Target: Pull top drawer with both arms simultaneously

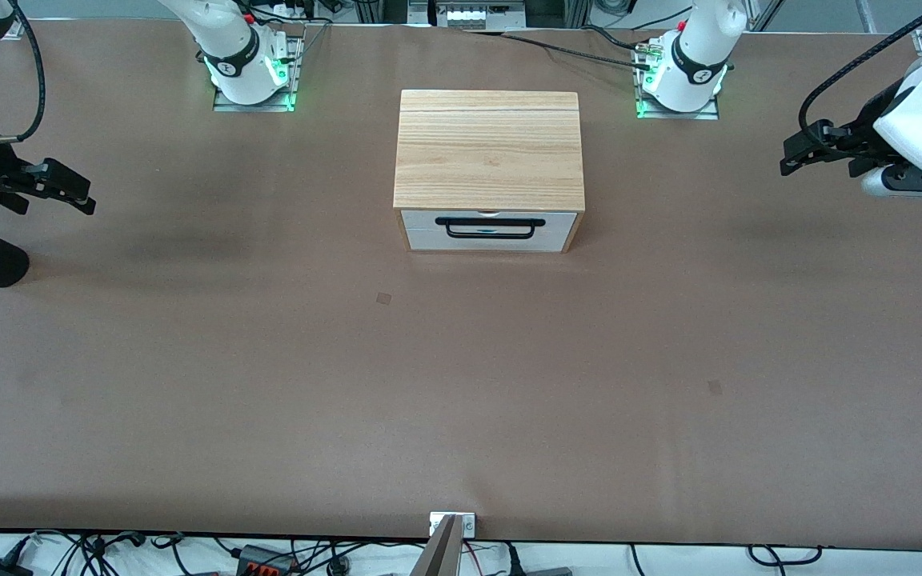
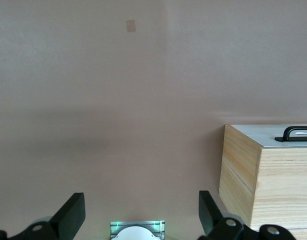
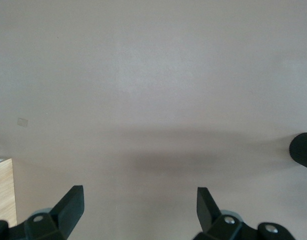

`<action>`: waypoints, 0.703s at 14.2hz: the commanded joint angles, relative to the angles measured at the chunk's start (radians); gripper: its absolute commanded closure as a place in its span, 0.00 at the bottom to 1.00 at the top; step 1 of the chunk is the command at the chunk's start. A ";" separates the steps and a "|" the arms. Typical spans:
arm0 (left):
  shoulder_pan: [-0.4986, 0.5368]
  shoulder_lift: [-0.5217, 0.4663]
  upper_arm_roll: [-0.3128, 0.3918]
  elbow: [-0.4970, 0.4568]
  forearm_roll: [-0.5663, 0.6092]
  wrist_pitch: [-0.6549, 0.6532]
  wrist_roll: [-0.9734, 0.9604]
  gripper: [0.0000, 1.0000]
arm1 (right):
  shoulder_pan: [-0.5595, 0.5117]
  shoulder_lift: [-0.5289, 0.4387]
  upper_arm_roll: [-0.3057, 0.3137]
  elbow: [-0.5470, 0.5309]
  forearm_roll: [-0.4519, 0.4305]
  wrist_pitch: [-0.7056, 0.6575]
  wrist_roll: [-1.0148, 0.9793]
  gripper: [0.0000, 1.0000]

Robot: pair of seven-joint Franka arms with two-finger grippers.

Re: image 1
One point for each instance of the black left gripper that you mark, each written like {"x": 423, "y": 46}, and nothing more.
{"x": 866, "y": 130}

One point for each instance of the white-fronted wooden drawer with notch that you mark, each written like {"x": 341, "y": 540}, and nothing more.
{"x": 421, "y": 220}

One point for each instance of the wooden drawer cabinet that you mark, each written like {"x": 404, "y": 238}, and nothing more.
{"x": 489, "y": 148}

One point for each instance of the white power strip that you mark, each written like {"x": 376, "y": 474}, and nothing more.
{"x": 469, "y": 14}

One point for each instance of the orange and black connector block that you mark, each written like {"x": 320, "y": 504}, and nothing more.
{"x": 265, "y": 560}

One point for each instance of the brown table cover mat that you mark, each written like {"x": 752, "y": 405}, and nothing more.
{"x": 461, "y": 400}

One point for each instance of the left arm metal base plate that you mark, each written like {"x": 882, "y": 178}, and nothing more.
{"x": 713, "y": 112}

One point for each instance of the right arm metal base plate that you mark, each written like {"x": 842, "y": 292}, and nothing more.
{"x": 297, "y": 72}

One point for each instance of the small metal edge bracket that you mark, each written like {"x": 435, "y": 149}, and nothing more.
{"x": 435, "y": 524}

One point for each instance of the grey metal post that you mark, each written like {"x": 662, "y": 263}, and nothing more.
{"x": 437, "y": 556}

